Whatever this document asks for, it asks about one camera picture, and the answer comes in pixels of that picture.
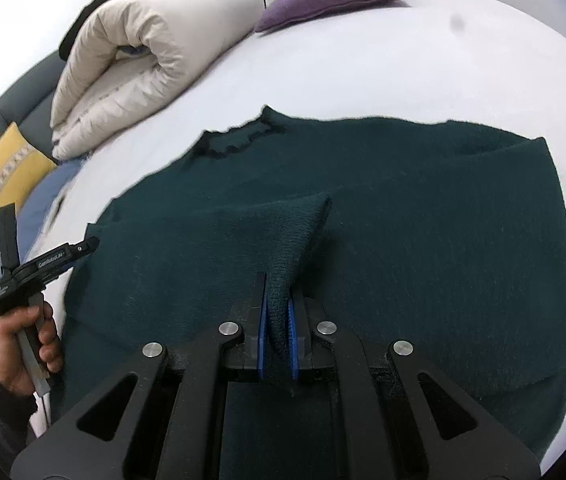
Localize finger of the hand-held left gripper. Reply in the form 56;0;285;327
0;204;20;276
33;236;100;275

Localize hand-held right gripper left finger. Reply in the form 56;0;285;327
10;271;268;480

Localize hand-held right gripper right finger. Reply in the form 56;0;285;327
288;287;544;480

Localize dark green sweater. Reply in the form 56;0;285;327
60;105;566;466

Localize person's left hand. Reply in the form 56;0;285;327
0;302;66;397

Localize blue pillow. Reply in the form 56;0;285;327
15;157;88;261

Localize yellow patterned pillow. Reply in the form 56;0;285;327
0;122;58;211

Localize grey upholstered headboard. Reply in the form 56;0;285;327
0;52;66;321

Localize beige folded duvet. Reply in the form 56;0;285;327
50;0;266;161

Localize bed with white sheet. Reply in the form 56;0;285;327
28;0;566;466

